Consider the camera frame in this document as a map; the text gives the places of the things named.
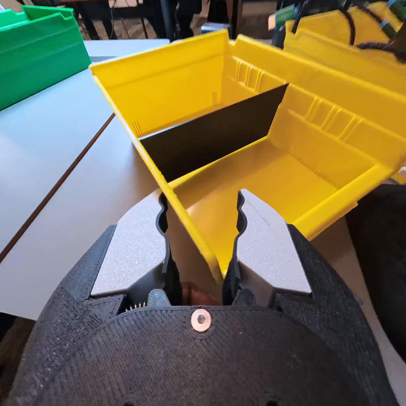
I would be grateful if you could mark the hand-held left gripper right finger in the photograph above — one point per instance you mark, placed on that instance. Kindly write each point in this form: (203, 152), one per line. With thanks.
(269, 253)

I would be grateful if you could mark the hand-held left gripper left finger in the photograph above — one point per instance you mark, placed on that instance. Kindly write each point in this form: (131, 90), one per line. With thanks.
(133, 253)

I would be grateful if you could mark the yellow plastic bin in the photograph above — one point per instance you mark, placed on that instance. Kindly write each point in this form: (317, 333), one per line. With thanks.
(333, 60)
(285, 177)

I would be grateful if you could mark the thin brown rod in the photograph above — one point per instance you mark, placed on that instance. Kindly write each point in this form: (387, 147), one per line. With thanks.
(63, 178)

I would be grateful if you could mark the black quilted mat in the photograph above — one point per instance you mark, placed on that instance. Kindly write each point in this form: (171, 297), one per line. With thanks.
(380, 253)

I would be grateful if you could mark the black bin divider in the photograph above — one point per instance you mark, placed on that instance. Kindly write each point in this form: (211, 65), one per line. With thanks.
(215, 133)

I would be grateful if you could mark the green plastic bin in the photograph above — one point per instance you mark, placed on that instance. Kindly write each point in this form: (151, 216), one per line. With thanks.
(41, 57)

